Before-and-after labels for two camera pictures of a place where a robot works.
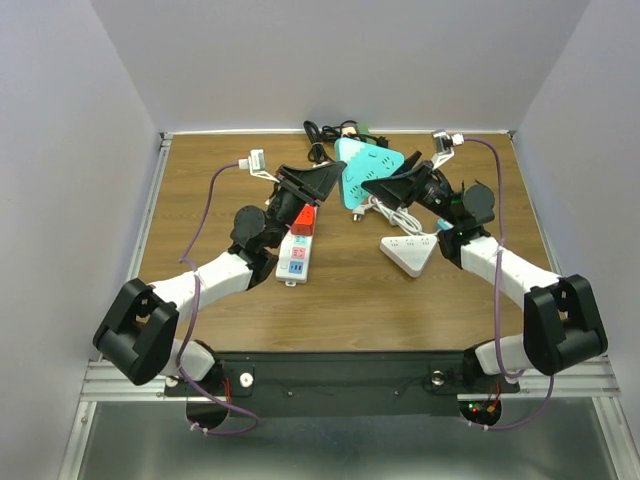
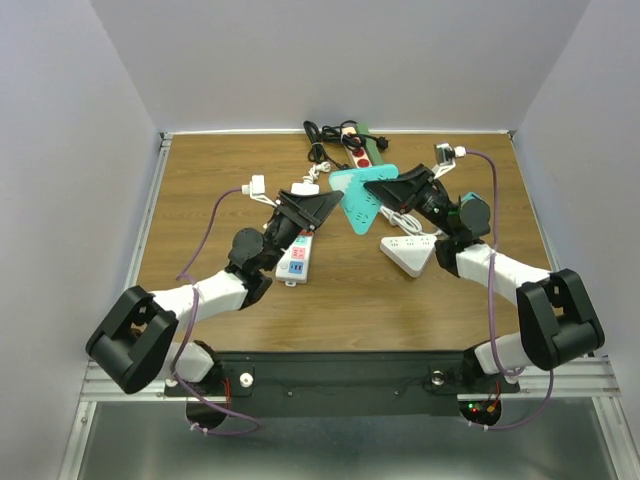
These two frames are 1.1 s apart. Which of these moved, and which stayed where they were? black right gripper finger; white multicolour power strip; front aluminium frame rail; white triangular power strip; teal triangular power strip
Moved: teal triangular power strip; black right gripper finger
Stayed: front aluminium frame rail; white triangular power strip; white multicolour power strip
